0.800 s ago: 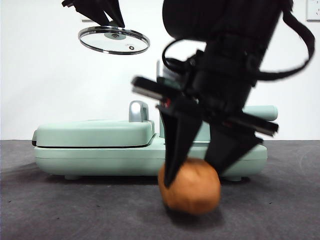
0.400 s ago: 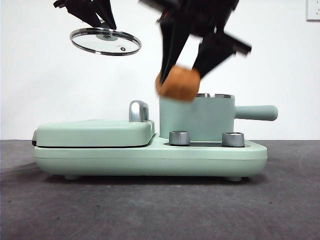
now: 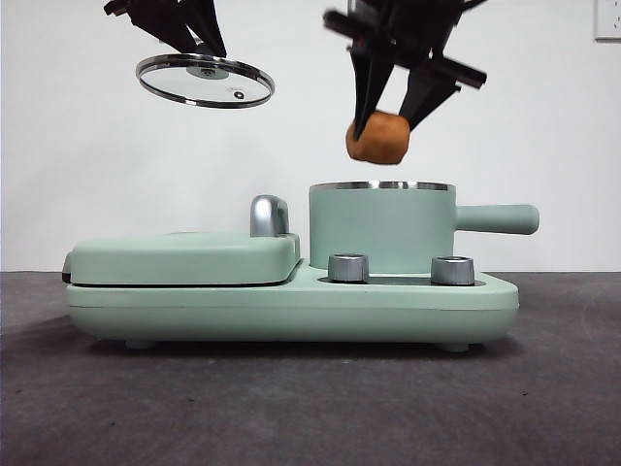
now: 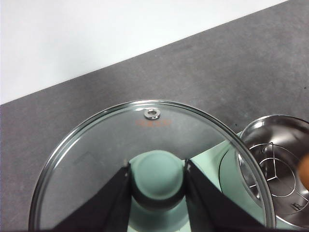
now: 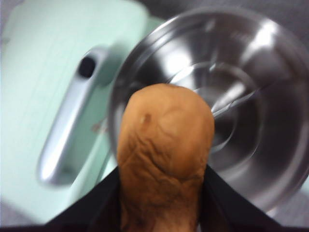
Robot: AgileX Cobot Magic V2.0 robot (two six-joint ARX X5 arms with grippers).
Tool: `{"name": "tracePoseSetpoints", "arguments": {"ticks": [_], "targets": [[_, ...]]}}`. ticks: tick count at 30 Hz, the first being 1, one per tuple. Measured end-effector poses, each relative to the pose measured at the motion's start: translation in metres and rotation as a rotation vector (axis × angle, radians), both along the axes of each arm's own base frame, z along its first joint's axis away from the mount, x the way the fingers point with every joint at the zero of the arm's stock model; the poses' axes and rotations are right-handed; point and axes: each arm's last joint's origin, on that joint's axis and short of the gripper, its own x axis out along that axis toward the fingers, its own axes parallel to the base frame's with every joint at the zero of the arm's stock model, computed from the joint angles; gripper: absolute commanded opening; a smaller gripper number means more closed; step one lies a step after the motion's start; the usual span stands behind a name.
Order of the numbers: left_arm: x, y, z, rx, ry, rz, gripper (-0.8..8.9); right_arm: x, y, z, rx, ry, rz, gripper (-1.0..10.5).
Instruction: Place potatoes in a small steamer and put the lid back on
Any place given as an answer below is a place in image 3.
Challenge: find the brown potato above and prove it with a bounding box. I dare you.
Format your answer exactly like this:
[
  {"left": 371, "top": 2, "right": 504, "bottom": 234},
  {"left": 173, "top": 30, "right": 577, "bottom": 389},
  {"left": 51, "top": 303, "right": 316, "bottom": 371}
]
[{"left": 345, "top": 110, "right": 411, "bottom": 167}]

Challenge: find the glass lid with green knob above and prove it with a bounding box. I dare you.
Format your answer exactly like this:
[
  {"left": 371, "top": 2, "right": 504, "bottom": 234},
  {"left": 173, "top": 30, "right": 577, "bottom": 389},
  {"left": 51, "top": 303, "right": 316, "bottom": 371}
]
[{"left": 135, "top": 41, "right": 277, "bottom": 110}]

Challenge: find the silver control knob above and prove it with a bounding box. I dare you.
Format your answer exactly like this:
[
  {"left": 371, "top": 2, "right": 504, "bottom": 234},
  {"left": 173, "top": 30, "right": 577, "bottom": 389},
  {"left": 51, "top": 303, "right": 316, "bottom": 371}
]
[
  {"left": 430, "top": 255, "right": 476, "bottom": 286},
  {"left": 327, "top": 252, "right": 369, "bottom": 283}
]

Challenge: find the mint green griddle cover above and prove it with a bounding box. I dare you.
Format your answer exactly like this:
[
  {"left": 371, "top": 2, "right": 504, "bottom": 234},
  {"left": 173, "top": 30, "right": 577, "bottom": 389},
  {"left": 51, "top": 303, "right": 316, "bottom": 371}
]
[{"left": 61, "top": 231, "right": 303, "bottom": 288}]

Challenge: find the mint green cooker base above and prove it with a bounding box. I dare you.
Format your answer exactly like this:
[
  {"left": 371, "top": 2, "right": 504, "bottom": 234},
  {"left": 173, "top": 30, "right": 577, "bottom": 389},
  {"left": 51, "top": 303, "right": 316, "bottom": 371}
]
[{"left": 65, "top": 256, "right": 520, "bottom": 352}]

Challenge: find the mint green pot with handle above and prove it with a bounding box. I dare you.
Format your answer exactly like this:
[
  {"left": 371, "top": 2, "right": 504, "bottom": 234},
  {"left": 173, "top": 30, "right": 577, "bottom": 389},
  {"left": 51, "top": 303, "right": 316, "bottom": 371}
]
[{"left": 308, "top": 180, "right": 541, "bottom": 274}]

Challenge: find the silver griddle cover handle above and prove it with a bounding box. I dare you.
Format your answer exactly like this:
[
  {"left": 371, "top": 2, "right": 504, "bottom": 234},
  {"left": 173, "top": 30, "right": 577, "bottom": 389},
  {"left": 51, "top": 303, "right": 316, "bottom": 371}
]
[{"left": 248, "top": 194, "right": 292, "bottom": 240}]

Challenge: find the white wall socket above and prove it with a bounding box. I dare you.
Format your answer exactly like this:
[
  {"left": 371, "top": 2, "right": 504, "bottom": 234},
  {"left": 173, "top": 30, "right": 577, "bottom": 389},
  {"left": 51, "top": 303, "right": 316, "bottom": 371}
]
[{"left": 594, "top": 0, "right": 621, "bottom": 42}]

